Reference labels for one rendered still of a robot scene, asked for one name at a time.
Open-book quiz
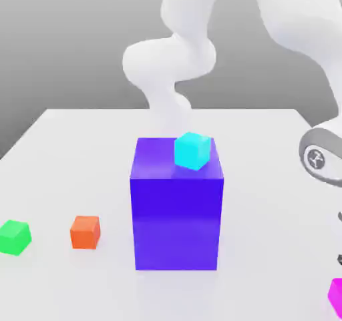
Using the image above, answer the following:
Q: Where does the small cyan cube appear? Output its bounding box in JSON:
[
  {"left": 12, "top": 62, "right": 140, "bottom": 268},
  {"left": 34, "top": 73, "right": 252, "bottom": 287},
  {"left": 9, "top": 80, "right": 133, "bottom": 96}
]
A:
[{"left": 174, "top": 131, "right": 212, "bottom": 172}]

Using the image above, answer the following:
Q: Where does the small orange cube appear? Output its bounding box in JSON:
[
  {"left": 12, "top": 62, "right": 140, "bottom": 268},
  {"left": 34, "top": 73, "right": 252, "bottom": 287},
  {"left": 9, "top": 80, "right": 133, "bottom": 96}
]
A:
[{"left": 69, "top": 215, "right": 102, "bottom": 250}]

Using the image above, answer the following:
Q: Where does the small green cube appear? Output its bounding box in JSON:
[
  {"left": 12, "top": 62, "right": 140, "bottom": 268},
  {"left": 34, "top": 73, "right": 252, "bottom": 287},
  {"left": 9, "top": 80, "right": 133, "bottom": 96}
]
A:
[{"left": 0, "top": 219, "right": 33, "bottom": 257}]

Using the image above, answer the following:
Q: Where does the small magenta cube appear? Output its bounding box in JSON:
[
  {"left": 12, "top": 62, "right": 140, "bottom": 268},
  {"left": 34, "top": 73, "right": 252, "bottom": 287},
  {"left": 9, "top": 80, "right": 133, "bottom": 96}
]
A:
[{"left": 327, "top": 278, "right": 342, "bottom": 320}]

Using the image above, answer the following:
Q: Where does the large purple box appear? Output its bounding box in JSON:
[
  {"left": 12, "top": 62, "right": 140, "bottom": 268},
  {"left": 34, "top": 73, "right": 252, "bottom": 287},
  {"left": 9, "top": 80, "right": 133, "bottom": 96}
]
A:
[{"left": 130, "top": 137, "right": 224, "bottom": 272}]

